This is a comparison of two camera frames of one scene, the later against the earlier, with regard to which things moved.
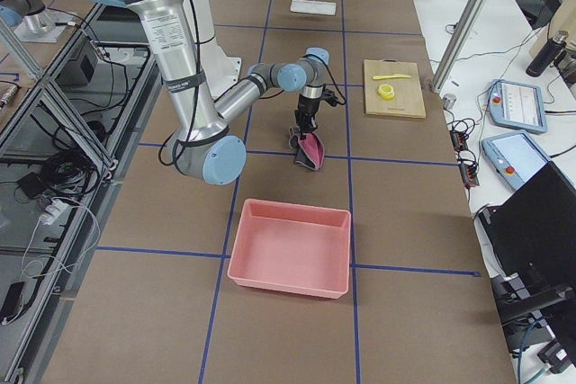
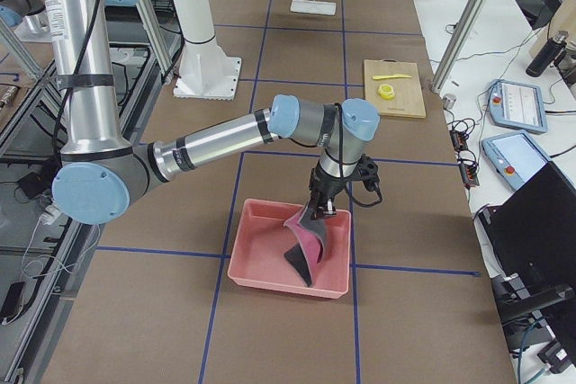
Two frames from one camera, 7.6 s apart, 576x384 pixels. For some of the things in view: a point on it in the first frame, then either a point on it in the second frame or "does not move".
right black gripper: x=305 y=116 to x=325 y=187
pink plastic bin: x=293 y=248 does not move
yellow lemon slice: x=386 y=92 does not move
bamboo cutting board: x=407 y=101 does not move
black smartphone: x=13 y=303 does not move
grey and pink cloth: x=310 y=149 to x=306 y=255
